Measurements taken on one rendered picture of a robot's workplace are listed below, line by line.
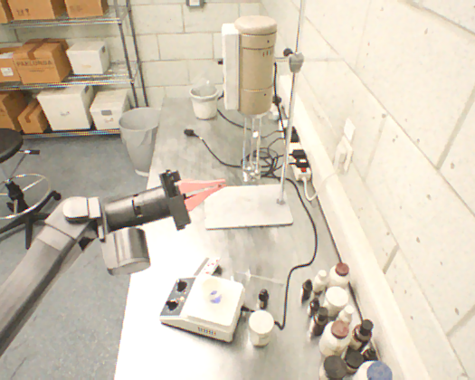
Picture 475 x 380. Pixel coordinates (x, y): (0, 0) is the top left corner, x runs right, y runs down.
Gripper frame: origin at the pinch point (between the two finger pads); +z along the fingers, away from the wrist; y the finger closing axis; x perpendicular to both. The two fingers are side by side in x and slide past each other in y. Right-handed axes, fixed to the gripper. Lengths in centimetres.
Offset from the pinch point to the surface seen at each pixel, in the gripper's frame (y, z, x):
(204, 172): 1, -5, 76
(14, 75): 112, -125, 201
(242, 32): 30.4, 15.0, 20.0
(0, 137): 52, -106, 124
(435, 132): -2.8, 41.1, 1.6
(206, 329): -34.1, -14.0, 19.9
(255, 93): 17.5, 15.1, 27.8
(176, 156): 11, -15, 85
